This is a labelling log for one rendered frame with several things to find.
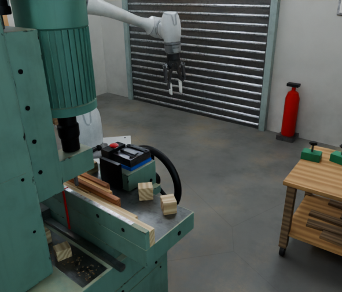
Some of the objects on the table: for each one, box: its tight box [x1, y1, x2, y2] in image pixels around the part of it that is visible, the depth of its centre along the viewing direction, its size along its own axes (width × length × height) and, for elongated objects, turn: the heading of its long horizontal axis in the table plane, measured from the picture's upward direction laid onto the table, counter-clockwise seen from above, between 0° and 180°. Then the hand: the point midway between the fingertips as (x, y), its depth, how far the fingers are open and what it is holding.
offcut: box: [138, 182, 153, 201], centre depth 107 cm, size 4×4×4 cm
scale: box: [64, 185, 134, 225], centre depth 102 cm, size 50×1×1 cm, turn 53°
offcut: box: [160, 194, 177, 215], centre depth 101 cm, size 4×4×4 cm
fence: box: [52, 190, 150, 250], centre depth 103 cm, size 60×2×6 cm, turn 53°
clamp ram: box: [100, 156, 123, 189], centre depth 115 cm, size 9×8×9 cm
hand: (175, 88), depth 199 cm, fingers open, 6 cm apart
